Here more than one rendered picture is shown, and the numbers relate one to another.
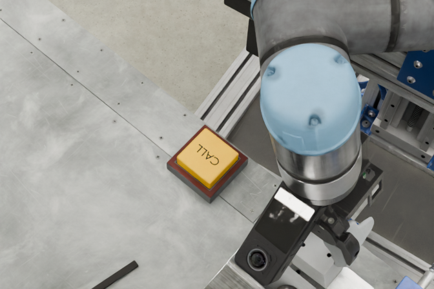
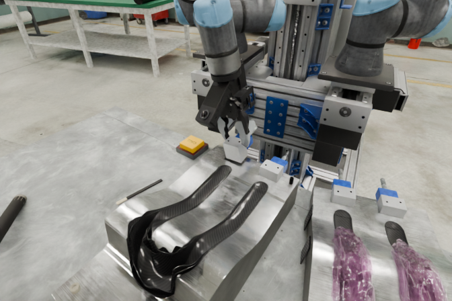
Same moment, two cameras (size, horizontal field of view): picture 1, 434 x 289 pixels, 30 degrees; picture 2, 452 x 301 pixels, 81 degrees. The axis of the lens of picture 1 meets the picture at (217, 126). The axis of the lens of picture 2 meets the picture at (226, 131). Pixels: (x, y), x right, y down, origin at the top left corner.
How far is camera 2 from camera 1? 0.53 m
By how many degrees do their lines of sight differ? 29
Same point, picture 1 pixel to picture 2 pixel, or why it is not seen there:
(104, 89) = (153, 133)
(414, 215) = not seen: hidden behind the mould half
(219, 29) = not seen: hidden behind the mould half
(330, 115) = (219, 0)
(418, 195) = not seen: hidden behind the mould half
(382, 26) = (239, 9)
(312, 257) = (232, 143)
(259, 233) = (204, 105)
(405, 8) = (247, 4)
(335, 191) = (231, 66)
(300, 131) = (208, 8)
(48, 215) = (125, 168)
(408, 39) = (249, 16)
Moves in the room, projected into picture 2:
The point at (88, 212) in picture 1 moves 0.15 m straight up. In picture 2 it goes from (142, 166) to (133, 127)
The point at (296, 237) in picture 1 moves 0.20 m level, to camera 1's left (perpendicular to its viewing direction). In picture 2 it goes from (219, 100) to (128, 102)
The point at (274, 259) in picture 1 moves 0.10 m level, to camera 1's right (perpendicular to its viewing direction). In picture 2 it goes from (211, 111) to (255, 110)
